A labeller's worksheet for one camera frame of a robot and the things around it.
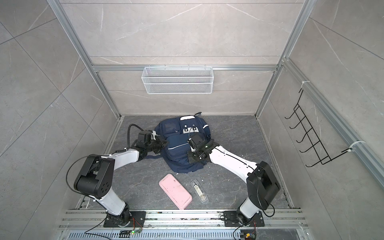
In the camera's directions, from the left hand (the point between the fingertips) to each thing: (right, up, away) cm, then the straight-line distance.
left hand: (170, 138), depth 92 cm
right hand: (+14, -10, -7) cm, 18 cm away
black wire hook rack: (+69, -2, -29) cm, 75 cm away
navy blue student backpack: (+3, +4, +9) cm, 10 cm away
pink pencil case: (+5, -28, -12) cm, 31 cm away
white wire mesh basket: (+4, +39, +8) cm, 40 cm away
